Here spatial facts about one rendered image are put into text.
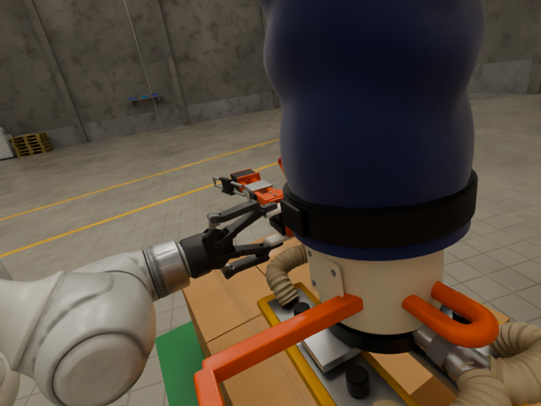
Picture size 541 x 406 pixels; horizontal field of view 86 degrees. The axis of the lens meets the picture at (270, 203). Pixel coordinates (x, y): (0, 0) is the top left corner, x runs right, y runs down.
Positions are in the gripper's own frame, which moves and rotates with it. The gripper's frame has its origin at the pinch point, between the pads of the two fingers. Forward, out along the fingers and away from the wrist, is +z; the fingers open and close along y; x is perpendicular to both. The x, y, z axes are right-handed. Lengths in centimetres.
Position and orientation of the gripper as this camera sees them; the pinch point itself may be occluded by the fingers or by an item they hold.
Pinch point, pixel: (281, 222)
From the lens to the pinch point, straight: 60.5
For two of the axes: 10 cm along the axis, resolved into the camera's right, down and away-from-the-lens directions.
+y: 1.5, 9.1, 3.8
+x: 4.8, 2.7, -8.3
